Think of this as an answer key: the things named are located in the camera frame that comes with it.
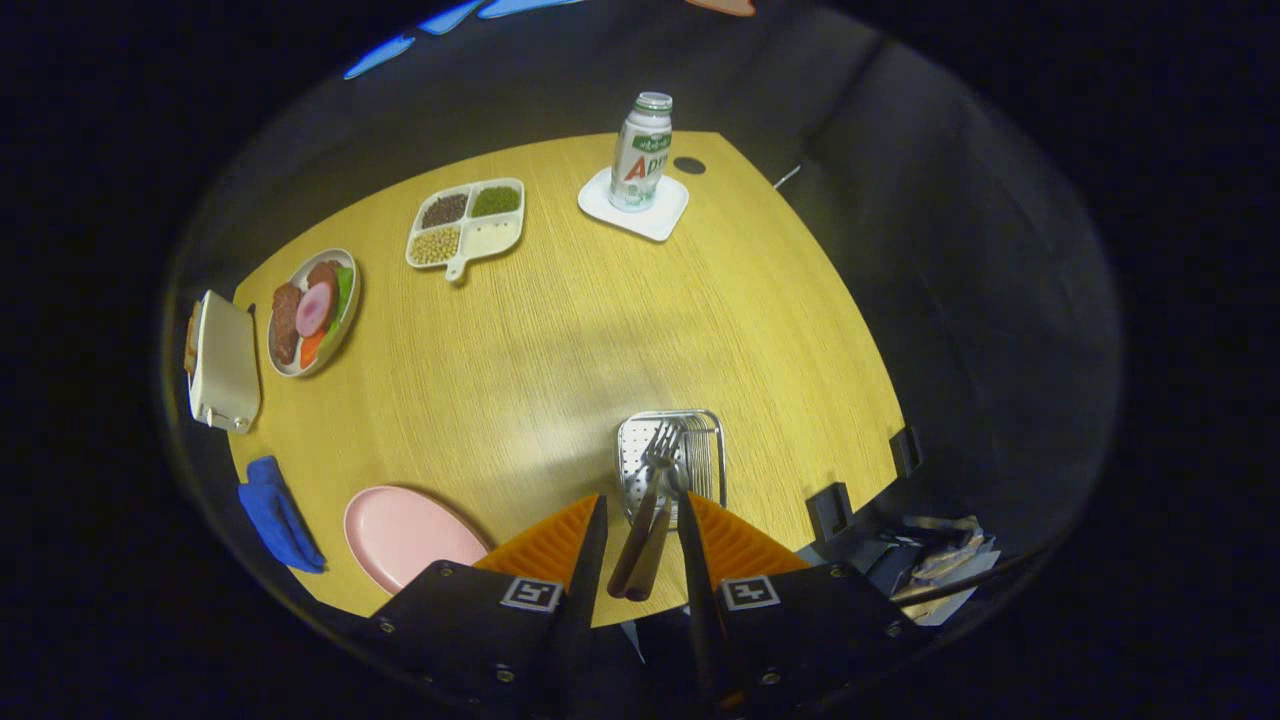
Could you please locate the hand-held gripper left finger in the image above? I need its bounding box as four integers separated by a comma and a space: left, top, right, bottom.
365, 493, 609, 716

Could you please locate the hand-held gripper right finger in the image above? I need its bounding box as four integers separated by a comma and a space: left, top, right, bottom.
678, 490, 926, 716

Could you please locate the metal spoon with wooden handle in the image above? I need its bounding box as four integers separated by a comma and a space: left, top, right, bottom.
627, 465, 691, 603

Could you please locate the metal fork with wooden handle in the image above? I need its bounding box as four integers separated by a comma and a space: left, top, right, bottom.
607, 420, 683, 599

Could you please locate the pink plate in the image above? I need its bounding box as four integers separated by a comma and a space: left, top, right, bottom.
343, 485, 491, 596

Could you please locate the crumpled paper bag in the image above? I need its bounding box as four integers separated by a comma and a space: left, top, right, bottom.
890, 515, 1001, 626

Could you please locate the blue cloth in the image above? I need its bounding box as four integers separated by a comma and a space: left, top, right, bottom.
237, 456, 328, 575

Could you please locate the grey food plate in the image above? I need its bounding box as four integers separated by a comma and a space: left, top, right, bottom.
267, 248, 361, 379

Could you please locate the white divided bean dish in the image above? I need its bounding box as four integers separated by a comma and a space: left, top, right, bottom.
405, 178, 526, 284

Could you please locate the white square coaster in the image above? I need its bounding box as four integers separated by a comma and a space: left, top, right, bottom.
577, 166, 690, 243

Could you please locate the pink ham slice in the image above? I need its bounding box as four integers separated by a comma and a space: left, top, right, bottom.
294, 281, 335, 339

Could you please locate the large brown meat piece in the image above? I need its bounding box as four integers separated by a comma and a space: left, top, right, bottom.
271, 282, 304, 365

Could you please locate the white drink bottle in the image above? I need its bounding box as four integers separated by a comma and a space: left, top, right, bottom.
609, 92, 674, 213

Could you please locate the white toaster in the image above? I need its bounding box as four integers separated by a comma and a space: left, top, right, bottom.
187, 290, 262, 434

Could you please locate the metal wire cutlery basket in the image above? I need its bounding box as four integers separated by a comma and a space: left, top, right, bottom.
616, 409, 727, 531

